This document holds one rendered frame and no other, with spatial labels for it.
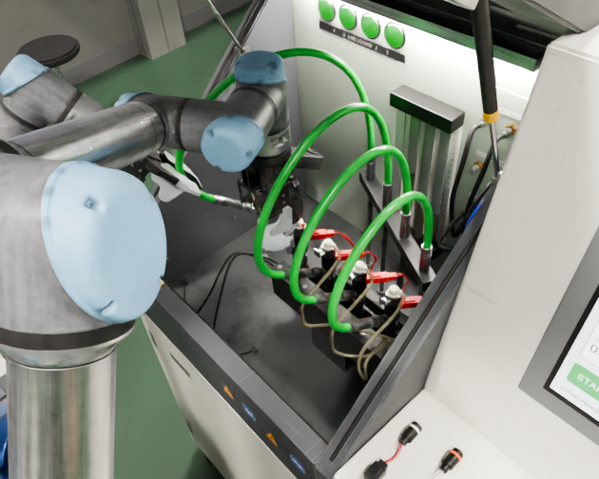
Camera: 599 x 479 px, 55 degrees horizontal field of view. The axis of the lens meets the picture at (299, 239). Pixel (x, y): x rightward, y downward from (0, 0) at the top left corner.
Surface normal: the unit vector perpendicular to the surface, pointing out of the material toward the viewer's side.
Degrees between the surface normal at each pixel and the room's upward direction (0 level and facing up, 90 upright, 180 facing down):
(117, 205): 84
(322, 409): 0
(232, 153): 90
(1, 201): 22
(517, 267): 76
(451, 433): 0
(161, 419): 0
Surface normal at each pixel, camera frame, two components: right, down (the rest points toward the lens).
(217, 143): -0.28, 0.69
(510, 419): -0.74, 0.33
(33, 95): 0.22, 0.37
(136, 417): -0.07, -0.71
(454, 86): -0.74, 0.51
